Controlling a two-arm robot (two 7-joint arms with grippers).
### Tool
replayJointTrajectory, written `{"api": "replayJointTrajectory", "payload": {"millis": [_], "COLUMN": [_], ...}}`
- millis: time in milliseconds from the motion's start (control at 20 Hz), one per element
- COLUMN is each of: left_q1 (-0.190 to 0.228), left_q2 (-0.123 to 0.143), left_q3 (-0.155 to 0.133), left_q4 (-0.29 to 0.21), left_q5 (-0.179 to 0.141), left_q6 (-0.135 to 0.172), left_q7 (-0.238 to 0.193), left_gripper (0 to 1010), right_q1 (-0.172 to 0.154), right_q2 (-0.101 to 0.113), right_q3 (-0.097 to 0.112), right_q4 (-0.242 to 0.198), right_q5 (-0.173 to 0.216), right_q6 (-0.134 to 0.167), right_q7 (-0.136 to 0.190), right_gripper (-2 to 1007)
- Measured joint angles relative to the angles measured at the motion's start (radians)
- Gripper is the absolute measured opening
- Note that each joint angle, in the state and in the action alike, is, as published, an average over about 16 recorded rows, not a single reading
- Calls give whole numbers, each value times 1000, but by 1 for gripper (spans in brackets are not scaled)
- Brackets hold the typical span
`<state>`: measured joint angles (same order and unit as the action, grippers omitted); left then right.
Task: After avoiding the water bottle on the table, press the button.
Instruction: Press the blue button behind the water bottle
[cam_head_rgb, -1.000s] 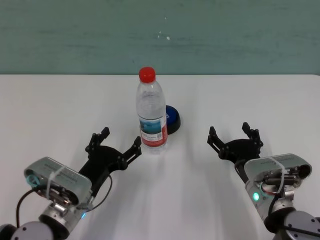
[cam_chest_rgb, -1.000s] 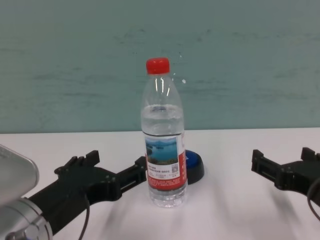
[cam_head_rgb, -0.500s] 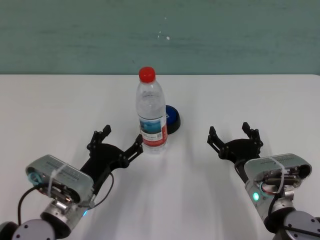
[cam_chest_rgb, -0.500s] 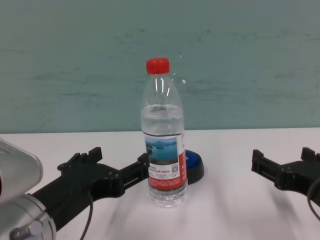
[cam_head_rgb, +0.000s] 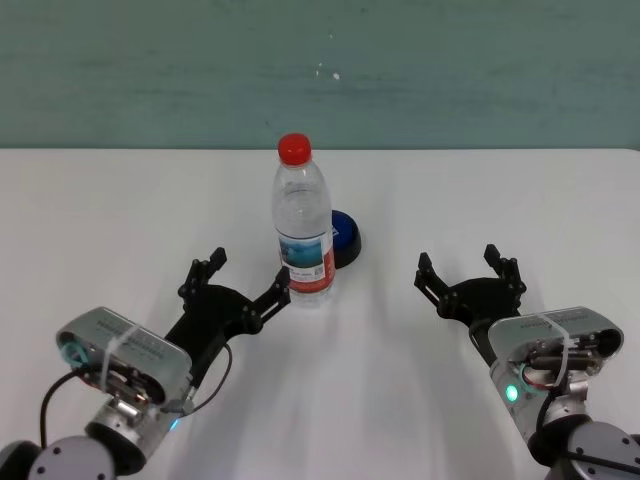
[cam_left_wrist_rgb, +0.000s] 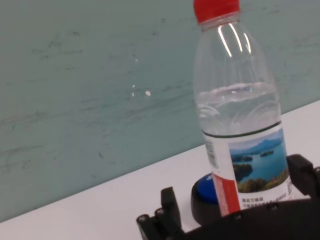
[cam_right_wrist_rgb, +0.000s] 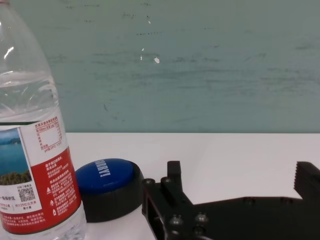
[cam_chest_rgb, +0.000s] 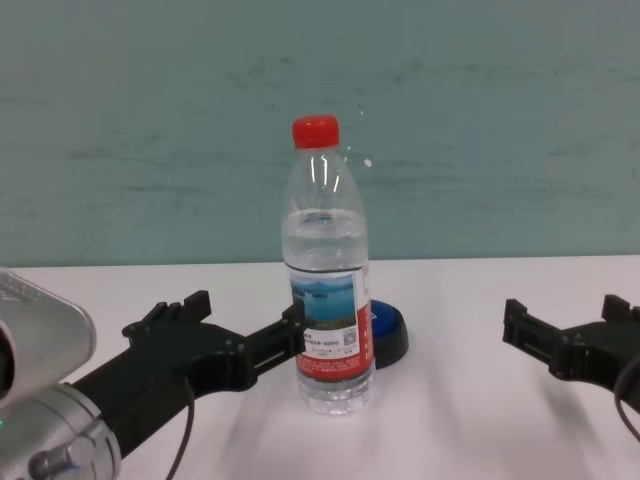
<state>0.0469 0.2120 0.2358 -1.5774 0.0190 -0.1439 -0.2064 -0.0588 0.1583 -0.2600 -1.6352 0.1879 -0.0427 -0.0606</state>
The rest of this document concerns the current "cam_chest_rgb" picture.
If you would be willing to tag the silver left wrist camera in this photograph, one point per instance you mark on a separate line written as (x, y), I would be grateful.
(40, 330)

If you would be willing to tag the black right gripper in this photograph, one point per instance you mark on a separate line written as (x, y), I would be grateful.
(600, 355)

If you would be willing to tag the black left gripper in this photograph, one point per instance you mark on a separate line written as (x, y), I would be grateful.
(160, 370)

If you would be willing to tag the clear water bottle red cap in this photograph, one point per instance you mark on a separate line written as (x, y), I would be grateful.
(327, 300)

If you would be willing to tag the blue push button black base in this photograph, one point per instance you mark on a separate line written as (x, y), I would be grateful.
(392, 335)

